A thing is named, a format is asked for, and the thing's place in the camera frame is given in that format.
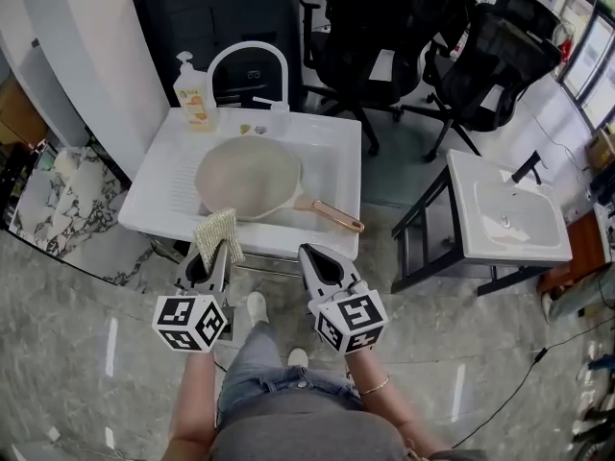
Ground black floor cable with adapter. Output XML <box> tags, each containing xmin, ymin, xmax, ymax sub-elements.
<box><xmin>451</xmin><ymin>314</ymin><xmax>615</xmax><ymax>450</ymax></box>

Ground brown wooden cabinet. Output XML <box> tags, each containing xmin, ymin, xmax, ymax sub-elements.
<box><xmin>0</xmin><ymin>72</ymin><xmax>49</xmax><ymax>151</ymax></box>

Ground white arched faucet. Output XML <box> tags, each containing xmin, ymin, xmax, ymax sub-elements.
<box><xmin>205</xmin><ymin>40</ymin><xmax>292</xmax><ymax>138</ymax></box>

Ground white ceramic laundry sink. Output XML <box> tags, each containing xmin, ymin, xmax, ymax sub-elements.
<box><xmin>117</xmin><ymin>107</ymin><xmax>362</xmax><ymax>261</ymax></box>

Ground beige frying pan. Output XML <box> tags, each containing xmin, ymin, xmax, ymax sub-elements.
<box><xmin>194</xmin><ymin>135</ymin><xmax>365</xmax><ymax>234</ymax></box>

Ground black veined marble slab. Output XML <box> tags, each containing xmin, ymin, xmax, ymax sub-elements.
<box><xmin>9</xmin><ymin>144</ymin><xmax>160</xmax><ymax>287</ymax></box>

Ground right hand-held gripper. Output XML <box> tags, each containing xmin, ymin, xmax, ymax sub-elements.
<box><xmin>297</xmin><ymin>244</ymin><xmax>388</xmax><ymax>355</ymax></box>

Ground cardboard box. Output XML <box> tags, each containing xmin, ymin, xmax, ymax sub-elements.
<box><xmin>585</xmin><ymin>130</ymin><xmax>615</xmax><ymax>170</ymax></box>

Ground small white cylinder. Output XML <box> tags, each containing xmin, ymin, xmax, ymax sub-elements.
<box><xmin>52</xmin><ymin>151</ymin><xmax>78</xmax><ymax>177</ymax></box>

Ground window with dark frame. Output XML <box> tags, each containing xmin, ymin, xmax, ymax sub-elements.
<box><xmin>561</xmin><ymin>0</ymin><xmax>615</xmax><ymax>129</ymax></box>

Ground black cabinet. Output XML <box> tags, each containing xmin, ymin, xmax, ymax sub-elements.
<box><xmin>132</xmin><ymin>0</ymin><xmax>304</xmax><ymax>119</ymax></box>

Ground thin gold bracelet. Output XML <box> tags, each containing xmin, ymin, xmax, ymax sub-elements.
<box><xmin>358</xmin><ymin>375</ymin><xmax>391</xmax><ymax>397</ymax></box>

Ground black metal basin stand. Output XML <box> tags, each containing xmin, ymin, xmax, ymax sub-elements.
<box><xmin>391</xmin><ymin>165</ymin><xmax>554</xmax><ymax>297</ymax></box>

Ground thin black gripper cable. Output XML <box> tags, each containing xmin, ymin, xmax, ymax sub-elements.
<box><xmin>210</xmin><ymin>352</ymin><xmax>231</xmax><ymax>426</ymax></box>

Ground person's right forearm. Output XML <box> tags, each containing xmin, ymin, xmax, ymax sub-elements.
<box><xmin>345</xmin><ymin>348</ymin><xmax>453</xmax><ymax>455</ymax></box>

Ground brown wooden panel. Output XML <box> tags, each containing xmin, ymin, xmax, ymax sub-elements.
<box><xmin>566</xmin><ymin>211</ymin><xmax>607</xmax><ymax>278</ymax></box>

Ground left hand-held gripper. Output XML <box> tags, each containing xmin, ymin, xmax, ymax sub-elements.
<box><xmin>152</xmin><ymin>242</ymin><xmax>236</xmax><ymax>353</ymax></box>

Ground person's blue jeans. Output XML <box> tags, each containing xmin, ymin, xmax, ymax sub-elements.
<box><xmin>218</xmin><ymin>319</ymin><xmax>364</xmax><ymax>426</ymax></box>

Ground person's grey shirt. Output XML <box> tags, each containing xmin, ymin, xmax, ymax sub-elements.
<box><xmin>210</xmin><ymin>391</ymin><xmax>486</xmax><ymax>461</ymax></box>

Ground clear soap pump bottle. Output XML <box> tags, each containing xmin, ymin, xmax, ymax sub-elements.
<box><xmin>172</xmin><ymin>50</ymin><xmax>220</xmax><ymax>133</ymax></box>

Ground black basin faucet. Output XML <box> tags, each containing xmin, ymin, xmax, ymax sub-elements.
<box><xmin>511</xmin><ymin>150</ymin><xmax>544</xmax><ymax>185</ymax></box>

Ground black mesh office chair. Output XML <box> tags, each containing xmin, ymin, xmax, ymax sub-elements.
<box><xmin>401</xmin><ymin>0</ymin><xmax>576</xmax><ymax>162</ymax></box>
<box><xmin>300</xmin><ymin>0</ymin><xmax>470</xmax><ymax>157</ymax></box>

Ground person's left forearm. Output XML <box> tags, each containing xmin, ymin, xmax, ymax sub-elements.
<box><xmin>160</xmin><ymin>351</ymin><xmax>218</xmax><ymax>461</ymax></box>

